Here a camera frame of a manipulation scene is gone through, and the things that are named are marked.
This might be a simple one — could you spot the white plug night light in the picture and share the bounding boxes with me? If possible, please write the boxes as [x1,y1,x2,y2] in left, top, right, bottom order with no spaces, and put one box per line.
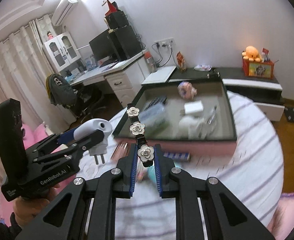
[72,119,113,165]

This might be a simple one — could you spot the black hair clip white flowers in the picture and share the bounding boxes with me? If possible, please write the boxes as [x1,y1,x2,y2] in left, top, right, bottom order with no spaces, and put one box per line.
[126,103,155,167]

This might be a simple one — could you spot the person's left hand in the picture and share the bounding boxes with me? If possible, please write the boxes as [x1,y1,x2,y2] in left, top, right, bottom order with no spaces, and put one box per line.
[13,184,60,228]

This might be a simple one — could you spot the pink pillow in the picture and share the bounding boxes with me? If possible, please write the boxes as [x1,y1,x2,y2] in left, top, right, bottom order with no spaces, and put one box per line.
[22,122,54,149]

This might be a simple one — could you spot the rose gold metal can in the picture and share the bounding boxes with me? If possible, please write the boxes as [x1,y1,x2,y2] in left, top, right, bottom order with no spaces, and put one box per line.
[111,142,129,161]

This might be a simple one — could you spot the white striped bed sheet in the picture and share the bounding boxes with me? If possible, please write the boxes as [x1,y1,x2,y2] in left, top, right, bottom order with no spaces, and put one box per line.
[75,90,285,240]

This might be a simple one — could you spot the black office chair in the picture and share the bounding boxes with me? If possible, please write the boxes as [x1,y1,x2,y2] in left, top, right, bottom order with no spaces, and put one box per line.
[46,74,106,123]

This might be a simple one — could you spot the blue rectangular carton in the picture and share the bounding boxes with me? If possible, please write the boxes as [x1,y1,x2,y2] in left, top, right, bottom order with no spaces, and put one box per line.
[163,152,190,161]

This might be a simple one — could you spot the teal lidded plastic box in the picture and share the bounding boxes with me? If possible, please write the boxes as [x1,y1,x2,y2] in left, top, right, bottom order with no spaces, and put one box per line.
[147,166,157,185]

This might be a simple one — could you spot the beige curtain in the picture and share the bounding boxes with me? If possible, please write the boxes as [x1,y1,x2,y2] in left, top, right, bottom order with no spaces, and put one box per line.
[0,13,70,193]

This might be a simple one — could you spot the clear blue storage case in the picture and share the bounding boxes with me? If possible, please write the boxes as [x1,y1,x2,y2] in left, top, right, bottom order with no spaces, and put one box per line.
[139,96,168,135]

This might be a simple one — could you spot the white computer desk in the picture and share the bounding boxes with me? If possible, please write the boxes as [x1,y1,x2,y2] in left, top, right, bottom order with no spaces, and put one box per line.
[71,49,151,107]

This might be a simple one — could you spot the white glass door cabinet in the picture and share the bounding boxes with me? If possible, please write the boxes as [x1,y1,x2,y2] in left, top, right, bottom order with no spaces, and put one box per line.
[43,32,81,72]

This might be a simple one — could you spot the white plush toy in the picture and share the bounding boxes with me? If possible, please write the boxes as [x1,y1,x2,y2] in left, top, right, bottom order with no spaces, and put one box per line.
[177,115,217,140]

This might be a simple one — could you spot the pink storage box green rim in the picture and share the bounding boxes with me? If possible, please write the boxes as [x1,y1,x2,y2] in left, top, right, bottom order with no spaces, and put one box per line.
[112,76,238,156]

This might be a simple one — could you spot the black computer monitor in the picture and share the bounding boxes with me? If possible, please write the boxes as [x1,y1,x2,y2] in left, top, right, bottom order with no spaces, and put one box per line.
[89,30,118,64]

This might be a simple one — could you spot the plastic bottle red cap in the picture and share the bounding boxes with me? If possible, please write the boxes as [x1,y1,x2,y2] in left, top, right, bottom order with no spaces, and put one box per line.
[144,51,157,73]

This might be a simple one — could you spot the black speaker on tower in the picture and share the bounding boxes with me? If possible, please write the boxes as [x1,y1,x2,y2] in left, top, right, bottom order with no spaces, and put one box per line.
[105,10,129,29]

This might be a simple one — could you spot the orange snack bag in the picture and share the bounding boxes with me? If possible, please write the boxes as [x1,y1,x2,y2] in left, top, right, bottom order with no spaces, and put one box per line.
[176,51,186,72]

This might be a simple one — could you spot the black cylinder flashlight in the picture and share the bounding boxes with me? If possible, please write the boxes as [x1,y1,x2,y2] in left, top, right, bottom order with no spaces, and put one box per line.
[207,72,220,79]

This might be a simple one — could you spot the white air conditioner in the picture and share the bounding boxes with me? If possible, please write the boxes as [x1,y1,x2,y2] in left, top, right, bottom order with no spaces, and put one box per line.
[52,0,78,26]

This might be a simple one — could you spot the white plastic packet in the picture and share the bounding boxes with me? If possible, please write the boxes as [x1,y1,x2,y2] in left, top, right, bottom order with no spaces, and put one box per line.
[193,64,212,72]

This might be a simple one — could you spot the red printed storage box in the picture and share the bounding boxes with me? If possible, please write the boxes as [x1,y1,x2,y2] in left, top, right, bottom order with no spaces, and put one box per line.
[242,59,274,79]

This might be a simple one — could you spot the orange octopus plush toy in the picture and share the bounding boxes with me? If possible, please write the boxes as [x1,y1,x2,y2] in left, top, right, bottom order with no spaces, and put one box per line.
[242,46,261,62]

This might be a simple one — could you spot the white wall power strip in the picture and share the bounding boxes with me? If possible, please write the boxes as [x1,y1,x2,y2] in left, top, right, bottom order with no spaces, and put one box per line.
[154,37,175,46]

